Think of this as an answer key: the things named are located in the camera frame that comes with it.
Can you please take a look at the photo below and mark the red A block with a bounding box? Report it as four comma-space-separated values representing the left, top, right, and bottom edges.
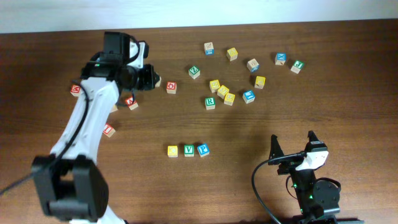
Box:
125, 96, 139, 110

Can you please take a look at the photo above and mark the blue P block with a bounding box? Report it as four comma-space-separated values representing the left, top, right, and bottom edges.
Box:
197, 144, 210, 157

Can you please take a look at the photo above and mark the green V block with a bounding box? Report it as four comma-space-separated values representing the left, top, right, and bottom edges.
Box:
183, 144, 195, 157

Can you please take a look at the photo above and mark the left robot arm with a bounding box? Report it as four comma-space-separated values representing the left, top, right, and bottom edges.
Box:
32, 52, 160, 223

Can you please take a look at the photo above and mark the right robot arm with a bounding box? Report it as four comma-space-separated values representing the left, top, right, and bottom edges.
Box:
273, 131, 364, 224

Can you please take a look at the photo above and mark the green B block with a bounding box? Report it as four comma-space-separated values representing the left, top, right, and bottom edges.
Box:
155, 78, 162, 88

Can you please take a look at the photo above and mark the red O block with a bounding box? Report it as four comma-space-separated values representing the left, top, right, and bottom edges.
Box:
166, 82, 177, 94

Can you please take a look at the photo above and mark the yellow block left middle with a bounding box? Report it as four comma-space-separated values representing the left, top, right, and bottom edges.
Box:
110, 105, 118, 113

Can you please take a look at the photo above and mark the green Z block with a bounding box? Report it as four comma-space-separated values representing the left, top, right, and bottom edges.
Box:
188, 66, 200, 79

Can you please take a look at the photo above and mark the blue I leaf block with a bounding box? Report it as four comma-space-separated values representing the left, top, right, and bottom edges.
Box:
243, 90, 256, 104

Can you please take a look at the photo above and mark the red I block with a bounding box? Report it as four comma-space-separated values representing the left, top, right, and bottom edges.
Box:
103, 123, 116, 138

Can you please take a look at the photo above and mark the green R block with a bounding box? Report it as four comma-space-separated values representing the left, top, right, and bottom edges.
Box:
205, 97, 216, 110

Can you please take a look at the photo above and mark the yellow block back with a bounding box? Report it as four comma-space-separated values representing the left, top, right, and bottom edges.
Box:
209, 80, 220, 93

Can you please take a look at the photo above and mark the blue side far block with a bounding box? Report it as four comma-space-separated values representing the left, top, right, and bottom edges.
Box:
204, 42, 214, 55

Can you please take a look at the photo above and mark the yellow block front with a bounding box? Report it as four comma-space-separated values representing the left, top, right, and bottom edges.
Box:
224, 93, 236, 106

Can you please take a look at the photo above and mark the yellow block with crayon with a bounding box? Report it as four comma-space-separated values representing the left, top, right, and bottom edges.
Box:
254, 76, 266, 89

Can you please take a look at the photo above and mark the green J block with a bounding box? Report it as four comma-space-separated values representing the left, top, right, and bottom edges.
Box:
290, 60, 305, 74

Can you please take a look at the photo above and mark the red M block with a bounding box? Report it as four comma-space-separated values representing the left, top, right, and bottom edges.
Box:
70, 85, 81, 97

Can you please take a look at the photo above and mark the yellow C block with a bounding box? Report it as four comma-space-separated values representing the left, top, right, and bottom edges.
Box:
167, 146, 178, 158

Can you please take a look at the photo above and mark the blue X block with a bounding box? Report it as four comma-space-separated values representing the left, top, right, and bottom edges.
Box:
275, 52, 287, 65

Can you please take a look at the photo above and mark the blue D wooden block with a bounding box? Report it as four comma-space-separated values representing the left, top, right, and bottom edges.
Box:
246, 58, 259, 72

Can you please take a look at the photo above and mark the yellow top far block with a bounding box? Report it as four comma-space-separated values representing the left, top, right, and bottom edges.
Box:
226, 47, 238, 61

